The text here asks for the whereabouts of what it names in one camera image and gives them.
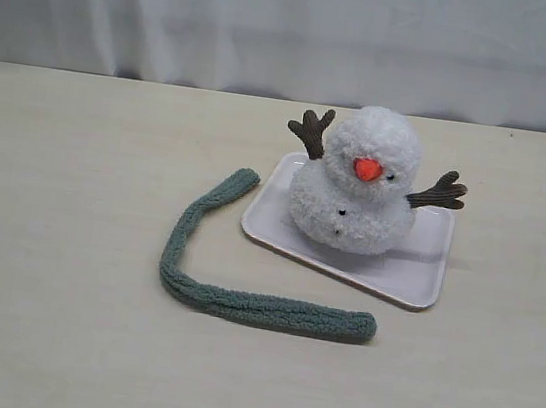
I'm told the white rectangular tray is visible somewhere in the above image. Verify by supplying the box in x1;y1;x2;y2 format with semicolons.
240;151;456;311

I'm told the white backdrop curtain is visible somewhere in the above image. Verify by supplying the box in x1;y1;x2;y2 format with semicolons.
0;0;546;132

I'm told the white plush snowman toy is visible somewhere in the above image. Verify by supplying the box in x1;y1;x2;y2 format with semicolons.
287;105;468;256

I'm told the green fuzzy scarf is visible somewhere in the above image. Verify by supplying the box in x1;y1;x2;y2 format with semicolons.
157;167;378;345

